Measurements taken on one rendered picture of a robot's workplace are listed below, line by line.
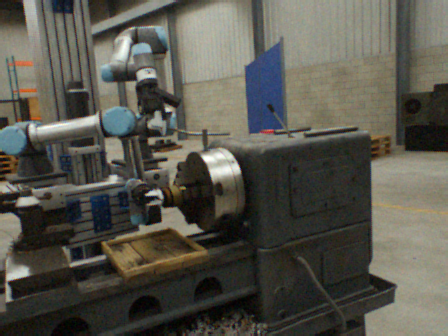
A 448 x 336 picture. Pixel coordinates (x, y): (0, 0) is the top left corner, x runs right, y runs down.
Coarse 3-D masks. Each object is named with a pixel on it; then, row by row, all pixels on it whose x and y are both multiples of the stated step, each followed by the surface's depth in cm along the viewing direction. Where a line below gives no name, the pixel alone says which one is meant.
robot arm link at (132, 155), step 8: (136, 128) 179; (120, 136) 179; (128, 136) 178; (136, 136) 180; (128, 144) 179; (136, 144) 181; (128, 152) 180; (136, 152) 181; (128, 160) 181; (136, 160) 181; (128, 168) 182; (136, 168) 181; (136, 176) 182; (144, 176) 185
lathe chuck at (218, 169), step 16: (192, 160) 158; (208, 160) 148; (224, 160) 151; (208, 176) 147; (224, 176) 146; (224, 192) 145; (208, 208) 151; (224, 208) 147; (208, 224) 153; (224, 224) 154
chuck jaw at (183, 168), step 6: (180, 162) 161; (186, 162) 162; (180, 168) 160; (186, 168) 160; (180, 174) 158; (186, 174) 158; (192, 174) 159; (174, 180) 156; (180, 180) 156; (186, 180) 157; (192, 180) 158; (186, 186) 158; (192, 186) 160
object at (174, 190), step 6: (168, 186) 152; (174, 186) 151; (180, 186) 154; (162, 192) 150; (168, 192) 149; (174, 192) 149; (180, 192) 150; (168, 198) 148; (174, 198) 149; (180, 198) 150; (168, 204) 149; (174, 204) 150; (180, 204) 152
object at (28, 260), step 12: (12, 252) 136; (36, 252) 134; (48, 252) 133; (60, 252) 132; (12, 264) 125; (24, 264) 124; (36, 264) 123; (48, 264) 122; (60, 264) 121; (12, 276) 115; (24, 276) 114; (36, 276) 116; (48, 276) 117; (60, 276) 119; (12, 288) 113; (24, 288) 115; (36, 288) 116
